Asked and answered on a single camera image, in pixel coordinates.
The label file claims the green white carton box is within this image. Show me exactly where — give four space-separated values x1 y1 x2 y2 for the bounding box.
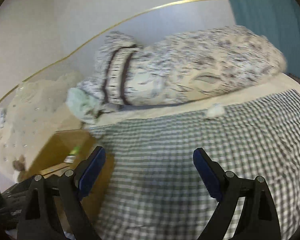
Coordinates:
63 145 81 164

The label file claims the brown cardboard box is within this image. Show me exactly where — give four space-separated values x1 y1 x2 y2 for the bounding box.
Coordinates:
23 129 114 224

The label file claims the white plush toy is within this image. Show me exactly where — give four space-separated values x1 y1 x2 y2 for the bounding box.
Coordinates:
205 104 225 119

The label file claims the mint green towel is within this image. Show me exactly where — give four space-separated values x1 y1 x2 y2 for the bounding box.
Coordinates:
65 88 102 125

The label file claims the floral patterned pillow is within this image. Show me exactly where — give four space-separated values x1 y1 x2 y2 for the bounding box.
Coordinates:
78 25 287 106

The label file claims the teal curtain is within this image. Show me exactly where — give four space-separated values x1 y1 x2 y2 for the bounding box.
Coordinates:
229 0 300 79

